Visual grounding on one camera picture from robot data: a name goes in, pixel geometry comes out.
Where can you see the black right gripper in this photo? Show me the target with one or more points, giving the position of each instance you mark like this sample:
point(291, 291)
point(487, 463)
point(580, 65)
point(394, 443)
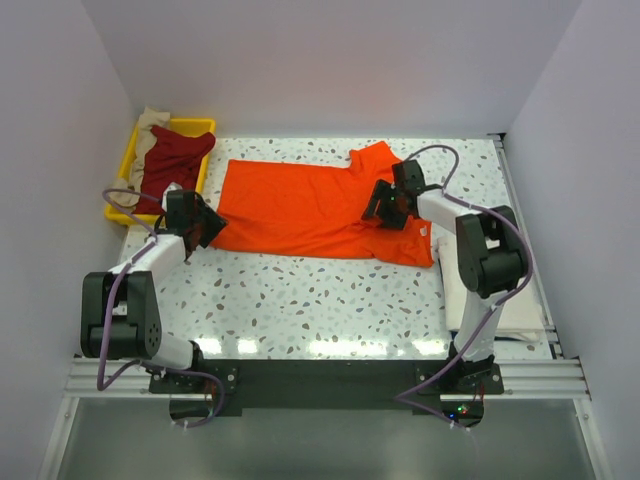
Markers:
point(380, 192)

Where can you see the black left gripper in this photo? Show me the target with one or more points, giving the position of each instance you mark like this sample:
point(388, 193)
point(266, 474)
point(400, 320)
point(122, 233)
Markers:
point(215, 222)

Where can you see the aluminium frame rail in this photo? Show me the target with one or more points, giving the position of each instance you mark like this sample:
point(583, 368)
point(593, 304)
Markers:
point(246, 307)

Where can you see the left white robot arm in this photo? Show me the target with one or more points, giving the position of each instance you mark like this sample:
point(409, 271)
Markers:
point(120, 317)

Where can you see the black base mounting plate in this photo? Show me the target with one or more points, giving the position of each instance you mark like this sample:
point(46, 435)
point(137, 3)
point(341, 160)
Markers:
point(231, 387)

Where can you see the beige t-shirt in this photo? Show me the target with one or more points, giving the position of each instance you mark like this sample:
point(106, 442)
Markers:
point(145, 141)

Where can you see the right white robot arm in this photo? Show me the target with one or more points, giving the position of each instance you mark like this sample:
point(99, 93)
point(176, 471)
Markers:
point(494, 265)

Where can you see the dark red t-shirt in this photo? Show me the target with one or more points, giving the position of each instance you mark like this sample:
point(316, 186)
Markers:
point(174, 158)

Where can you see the orange t-shirt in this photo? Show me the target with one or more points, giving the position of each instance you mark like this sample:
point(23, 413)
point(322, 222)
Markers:
point(316, 211)

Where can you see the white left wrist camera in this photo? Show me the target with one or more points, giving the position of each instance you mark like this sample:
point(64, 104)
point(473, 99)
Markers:
point(171, 187)

